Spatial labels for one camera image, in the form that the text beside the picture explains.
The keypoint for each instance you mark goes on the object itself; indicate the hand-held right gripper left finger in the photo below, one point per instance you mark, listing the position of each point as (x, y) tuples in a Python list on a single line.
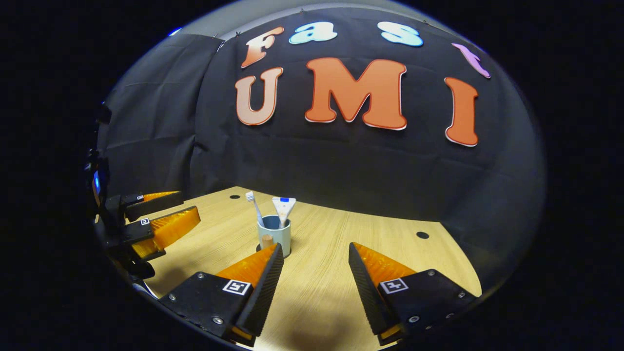
[(263, 292)]

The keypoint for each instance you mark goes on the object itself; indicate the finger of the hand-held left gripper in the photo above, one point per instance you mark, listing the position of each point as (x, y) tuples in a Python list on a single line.
[(151, 207), (168, 229)]

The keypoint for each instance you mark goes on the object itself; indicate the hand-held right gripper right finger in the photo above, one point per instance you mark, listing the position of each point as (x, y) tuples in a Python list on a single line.
[(365, 292)]

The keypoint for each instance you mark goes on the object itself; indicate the dark brown round coaster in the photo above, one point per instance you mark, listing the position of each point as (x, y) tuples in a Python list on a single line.
[(259, 248)]

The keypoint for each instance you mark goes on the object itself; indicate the light blue cup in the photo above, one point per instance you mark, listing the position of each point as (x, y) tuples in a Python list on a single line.
[(282, 239)]

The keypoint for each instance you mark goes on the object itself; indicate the white toothbrush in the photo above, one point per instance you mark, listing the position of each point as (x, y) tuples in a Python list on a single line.
[(255, 207)]

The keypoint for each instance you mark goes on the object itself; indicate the white toothpaste tube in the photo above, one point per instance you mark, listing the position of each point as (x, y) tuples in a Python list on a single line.
[(283, 207)]

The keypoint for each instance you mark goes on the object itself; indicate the wooden desktop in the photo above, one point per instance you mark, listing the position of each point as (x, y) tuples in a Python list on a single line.
[(321, 253)]

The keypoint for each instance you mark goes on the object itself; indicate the black backdrop cloth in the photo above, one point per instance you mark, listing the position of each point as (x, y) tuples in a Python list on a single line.
[(341, 165)]

